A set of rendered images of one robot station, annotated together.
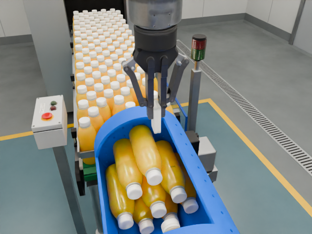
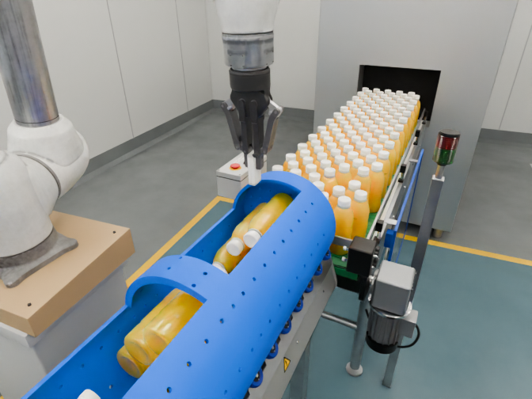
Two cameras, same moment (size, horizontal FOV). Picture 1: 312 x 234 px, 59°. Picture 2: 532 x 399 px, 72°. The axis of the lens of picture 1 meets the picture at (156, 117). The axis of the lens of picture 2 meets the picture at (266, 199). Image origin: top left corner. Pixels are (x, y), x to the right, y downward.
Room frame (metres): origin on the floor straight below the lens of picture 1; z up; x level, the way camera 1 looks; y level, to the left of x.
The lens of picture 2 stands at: (-0.03, -0.48, 1.65)
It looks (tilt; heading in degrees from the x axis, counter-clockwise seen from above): 30 degrees down; 41
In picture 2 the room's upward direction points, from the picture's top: straight up
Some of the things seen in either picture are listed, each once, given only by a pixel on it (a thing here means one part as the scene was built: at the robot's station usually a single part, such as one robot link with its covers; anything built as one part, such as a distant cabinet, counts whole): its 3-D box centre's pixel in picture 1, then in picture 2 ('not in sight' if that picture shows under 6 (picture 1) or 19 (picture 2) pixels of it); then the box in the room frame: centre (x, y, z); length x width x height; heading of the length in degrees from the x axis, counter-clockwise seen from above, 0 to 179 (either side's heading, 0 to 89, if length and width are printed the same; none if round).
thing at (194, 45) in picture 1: (198, 42); (447, 140); (1.18, -0.19, 1.23); 0.06 x 0.06 x 0.04
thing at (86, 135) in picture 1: (88, 142); not in sight; (0.80, 0.25, 0.99); 0.07 x 0.07 x 0.19
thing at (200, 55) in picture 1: (198, 52); (444, 153); (1.18, -0.19, 1.18); 0.06 x 0.06 x 0.05
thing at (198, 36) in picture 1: (198, 53); (443, 155); (1.18, -0.19, 1.18); 0.06 x 0.06 x 0.16
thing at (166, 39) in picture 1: (155, 48); (250, 92); (0.48, 0.00, 1.48); 0.08 x 0.07 x 0.09; 104
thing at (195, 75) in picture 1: (188, 156); (408, 298); (1.18, -0.19, 0.55); 0.04 x 0.04 x 1.10; 14
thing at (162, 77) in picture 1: (162, 80); (258, 127); (0.49, -0.01, 1.41); 0.04 x 0.01 x 0.11; 14
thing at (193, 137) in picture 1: (186, 146); (359, 257); (0.81, -0.12, 0.95); 0.10 x 0.07 x 0.10; 104
